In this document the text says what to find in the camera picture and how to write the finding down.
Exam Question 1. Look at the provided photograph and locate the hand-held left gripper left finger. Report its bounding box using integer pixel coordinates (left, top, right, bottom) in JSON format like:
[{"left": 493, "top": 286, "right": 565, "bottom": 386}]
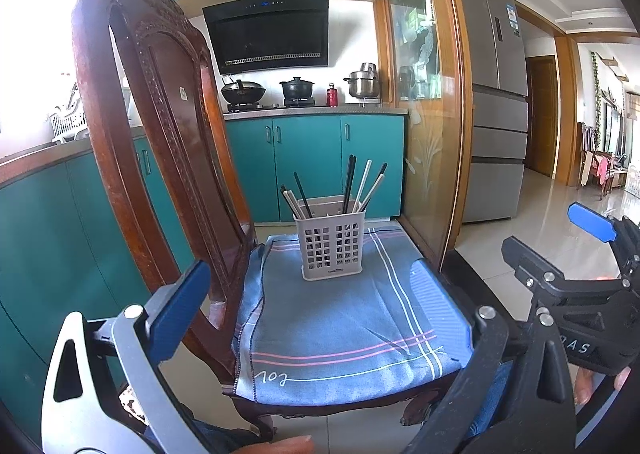
[{"left": 41, "top": 259, "right": 213, "bottom": 454}]

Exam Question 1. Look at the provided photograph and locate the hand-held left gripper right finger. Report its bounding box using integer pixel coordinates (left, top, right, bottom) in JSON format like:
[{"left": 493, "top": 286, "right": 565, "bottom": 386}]
[{"left": 402, "top": 258, "right": 579, "bottom": 454}]

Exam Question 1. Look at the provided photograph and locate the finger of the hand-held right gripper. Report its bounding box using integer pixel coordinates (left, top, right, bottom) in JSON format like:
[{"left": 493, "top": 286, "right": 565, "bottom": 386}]
[
  {"left": 568, "top": 201, "right": 640, "bottom": 280},
  {"left": 501, "top": 234, "right": 632, "bottom": 308}
]

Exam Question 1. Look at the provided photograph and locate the white plastic utensil basket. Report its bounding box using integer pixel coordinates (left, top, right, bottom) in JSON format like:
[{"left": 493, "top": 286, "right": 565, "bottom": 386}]
[{"left": 292, "top": 207, "right": 367, "bottom": 282}]

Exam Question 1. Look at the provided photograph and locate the person's right hand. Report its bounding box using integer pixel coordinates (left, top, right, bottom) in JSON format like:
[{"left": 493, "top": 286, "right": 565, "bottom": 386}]
[{"left": 573, "top": 367, "right": 633, "bottom": 406}]

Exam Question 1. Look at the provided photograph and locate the person's left hand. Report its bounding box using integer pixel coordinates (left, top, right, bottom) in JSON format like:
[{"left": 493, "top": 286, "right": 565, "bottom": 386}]
[{"left": 232, "top": 435, "right": 316, "bottom": 454}]

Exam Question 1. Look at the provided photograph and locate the clothes drying rack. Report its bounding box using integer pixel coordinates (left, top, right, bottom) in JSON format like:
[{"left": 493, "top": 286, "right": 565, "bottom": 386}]
[{"left": 575, "top": 121, "right": 628, "bottom": 195}]

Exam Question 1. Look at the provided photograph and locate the blue striped cloth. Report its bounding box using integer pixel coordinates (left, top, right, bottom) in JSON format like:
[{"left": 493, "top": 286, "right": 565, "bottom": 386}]
[{"left": 231, "top": 223, "right": 473, "bottom": 407}]

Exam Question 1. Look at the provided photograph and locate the person's right leg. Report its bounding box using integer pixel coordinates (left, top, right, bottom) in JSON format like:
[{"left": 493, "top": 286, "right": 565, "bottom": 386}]
[{"left": 467, "top": 364, "right": 516, "bottom": 440}]

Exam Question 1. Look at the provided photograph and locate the person's leg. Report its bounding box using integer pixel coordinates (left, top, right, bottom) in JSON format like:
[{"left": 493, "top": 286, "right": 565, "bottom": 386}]
[
  {"left": 187, "top": 419, "right": 266, "bottom": 454},
  {"left": 467, "top": 364, "right": 516, "bottom": 440}
]

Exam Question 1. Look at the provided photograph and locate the white patterned fabric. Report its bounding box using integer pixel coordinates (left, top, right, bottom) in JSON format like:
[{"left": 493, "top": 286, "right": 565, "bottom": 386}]
[{"left": 116, "top": 384, "right": 150, "bottom": 427}]

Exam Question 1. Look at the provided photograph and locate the brown wooden door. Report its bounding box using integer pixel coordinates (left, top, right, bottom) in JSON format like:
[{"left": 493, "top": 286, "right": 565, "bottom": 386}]
[{"left": 525, "top": 55, "right": 560, "bottom": 179}]

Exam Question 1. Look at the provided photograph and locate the silver refrigerator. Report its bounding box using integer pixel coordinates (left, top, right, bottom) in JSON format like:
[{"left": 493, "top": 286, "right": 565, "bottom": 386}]
[{"left": 454, "top": 0, "right": 531, "bottom": 225}]

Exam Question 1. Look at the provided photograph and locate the hanging green vine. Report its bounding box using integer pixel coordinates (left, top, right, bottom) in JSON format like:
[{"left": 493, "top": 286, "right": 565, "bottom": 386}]
[{"left": 590, "top": 52, "right": 603, "bottom": 155}]

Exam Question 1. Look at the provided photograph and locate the person's left leg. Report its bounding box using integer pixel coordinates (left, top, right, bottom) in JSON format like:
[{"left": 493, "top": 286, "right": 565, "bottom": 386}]
[{"left": 187, "top": 419, "right": 266, "bottom": 454}]

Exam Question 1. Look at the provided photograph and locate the wood framed glass sliding door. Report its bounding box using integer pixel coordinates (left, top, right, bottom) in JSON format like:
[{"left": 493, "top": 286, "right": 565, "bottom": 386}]
[{"left": 374, "top": 0, "right": 476, "bottom": 271}]

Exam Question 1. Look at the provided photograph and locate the carved wooden chair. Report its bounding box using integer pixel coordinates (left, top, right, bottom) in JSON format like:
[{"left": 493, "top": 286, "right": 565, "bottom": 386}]
[{"left": 70, "top": 0, "right": 453, "bottom": 442}]

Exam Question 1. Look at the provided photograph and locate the white dish rack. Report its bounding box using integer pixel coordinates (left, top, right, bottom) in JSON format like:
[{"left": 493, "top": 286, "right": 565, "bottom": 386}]
[{"left": 47, "top": 84, "right": 90, "bottom": 142}]

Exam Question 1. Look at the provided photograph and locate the gas stove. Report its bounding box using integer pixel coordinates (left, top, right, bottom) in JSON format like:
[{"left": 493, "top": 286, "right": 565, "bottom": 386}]
[{"left": 225, "top": 98, "right": 317, "bottom": 112}]

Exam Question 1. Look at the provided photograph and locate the black wok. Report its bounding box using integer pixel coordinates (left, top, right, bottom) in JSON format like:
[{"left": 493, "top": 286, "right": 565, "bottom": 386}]
[{"left": 220, "top": 78, "right": 267, "bottom": 106}]

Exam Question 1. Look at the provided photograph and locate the kitchen countertop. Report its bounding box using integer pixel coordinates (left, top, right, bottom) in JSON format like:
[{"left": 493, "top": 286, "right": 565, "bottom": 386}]
[{"left": 0, "top": 104, "right": 408, "bottom": 170}]

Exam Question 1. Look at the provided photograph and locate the stainless steel pot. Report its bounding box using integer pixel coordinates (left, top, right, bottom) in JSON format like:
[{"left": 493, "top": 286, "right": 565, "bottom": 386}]
[{"left": 343, "top": 62, "right": 380, "bottom": 99}]

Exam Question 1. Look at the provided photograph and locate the black cooking pot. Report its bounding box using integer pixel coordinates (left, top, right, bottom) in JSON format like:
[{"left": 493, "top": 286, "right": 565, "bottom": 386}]
[{"left": 279, "top": 76, "right": 316, "bottom": 101}]

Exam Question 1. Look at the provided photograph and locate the black range hood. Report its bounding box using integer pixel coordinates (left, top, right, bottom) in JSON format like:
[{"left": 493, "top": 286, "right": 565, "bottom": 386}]
[{"left": 202, "top": 0, "right": 331, "bottom": 76}]

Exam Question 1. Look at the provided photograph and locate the wooden doorway frame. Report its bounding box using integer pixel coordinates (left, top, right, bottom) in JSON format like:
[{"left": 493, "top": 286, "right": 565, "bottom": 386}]
[{"left": 520, "top": 4, "right": 581, "bottom": 187}]

